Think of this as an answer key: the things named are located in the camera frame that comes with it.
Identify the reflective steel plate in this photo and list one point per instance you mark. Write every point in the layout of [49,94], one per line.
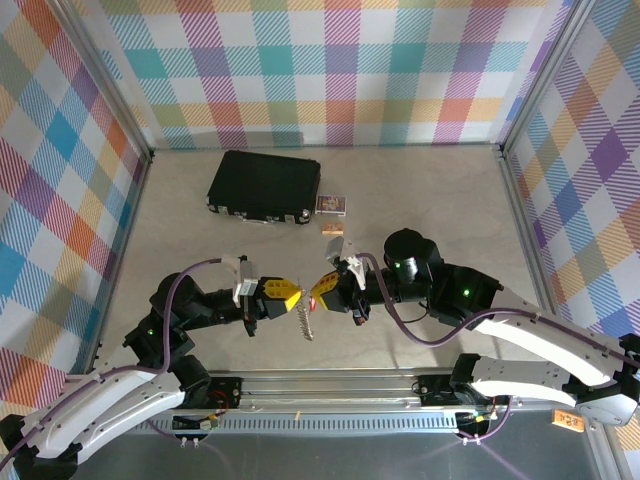
[325,457]

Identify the small red clip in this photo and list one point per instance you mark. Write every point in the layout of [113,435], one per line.
[313,302]

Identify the yellow power connector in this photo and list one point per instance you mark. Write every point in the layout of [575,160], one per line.
[475,416]
[209,424]

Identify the purple playing card box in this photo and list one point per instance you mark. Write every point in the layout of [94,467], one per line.
[331,205]

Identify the perforated metal strip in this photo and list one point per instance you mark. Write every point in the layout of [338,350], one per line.
[325,425]

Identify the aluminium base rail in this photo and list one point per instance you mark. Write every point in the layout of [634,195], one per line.
[325,392]

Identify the black hard case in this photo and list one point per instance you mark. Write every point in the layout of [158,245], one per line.
[265,185]

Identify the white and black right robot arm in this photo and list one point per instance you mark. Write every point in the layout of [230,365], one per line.
[530,330]

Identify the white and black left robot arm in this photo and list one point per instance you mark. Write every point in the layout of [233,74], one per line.
[125,405]

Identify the aluminium frame post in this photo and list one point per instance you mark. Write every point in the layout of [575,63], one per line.
[542,75]
[113,80]

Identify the orange paper tag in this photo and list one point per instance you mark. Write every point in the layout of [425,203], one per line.
[567,421]

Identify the black base electronics box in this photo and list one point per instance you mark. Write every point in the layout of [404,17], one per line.
[432,390]
[225,392]

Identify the small orange box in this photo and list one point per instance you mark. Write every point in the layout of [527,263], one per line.
[332,228]

